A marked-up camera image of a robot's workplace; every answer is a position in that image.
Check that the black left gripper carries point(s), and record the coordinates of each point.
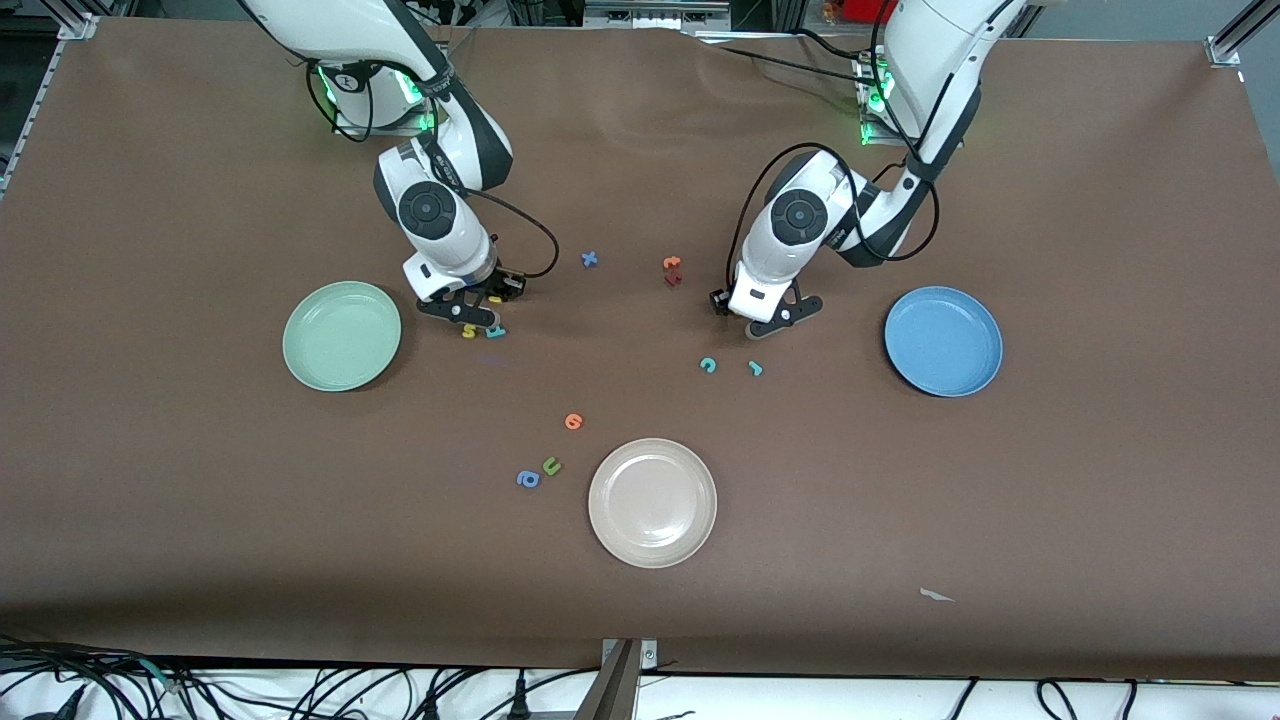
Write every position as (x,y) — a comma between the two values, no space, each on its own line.
(719,299)

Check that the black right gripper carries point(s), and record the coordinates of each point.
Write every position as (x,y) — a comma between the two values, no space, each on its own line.
(497,283)

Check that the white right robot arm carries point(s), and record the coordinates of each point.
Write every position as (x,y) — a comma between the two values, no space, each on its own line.
(440,215)

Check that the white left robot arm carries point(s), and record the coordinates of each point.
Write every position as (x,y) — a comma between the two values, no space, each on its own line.
(800,215)

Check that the green plate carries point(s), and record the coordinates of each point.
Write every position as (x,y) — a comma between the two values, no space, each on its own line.
(342,336)

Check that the blue foam letter a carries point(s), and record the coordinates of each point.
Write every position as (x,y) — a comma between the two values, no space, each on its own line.
(528,480)

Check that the beige plate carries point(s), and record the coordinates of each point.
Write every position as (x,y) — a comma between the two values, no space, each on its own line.
(652,503)

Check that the blue plate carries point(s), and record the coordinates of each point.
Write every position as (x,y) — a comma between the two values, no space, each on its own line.
(943,341)

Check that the grey equipment box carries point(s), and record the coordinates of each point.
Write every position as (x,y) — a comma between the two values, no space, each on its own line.
(655,14)

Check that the red background object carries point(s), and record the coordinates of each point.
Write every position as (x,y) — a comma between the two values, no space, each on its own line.
(870,10)

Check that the white paper scrap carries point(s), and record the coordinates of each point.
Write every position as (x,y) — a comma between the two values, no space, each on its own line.
(935,596)

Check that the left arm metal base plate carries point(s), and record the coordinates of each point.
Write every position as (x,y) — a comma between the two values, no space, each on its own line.
(868,135)

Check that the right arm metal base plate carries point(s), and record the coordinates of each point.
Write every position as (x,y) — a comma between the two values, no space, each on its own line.
(345,128)

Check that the metal table bracket post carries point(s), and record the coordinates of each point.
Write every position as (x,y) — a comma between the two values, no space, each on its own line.
(615,690)

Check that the aluminium table corner bracket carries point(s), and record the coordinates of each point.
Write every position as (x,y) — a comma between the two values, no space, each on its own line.
(1225,48)
(80,27)

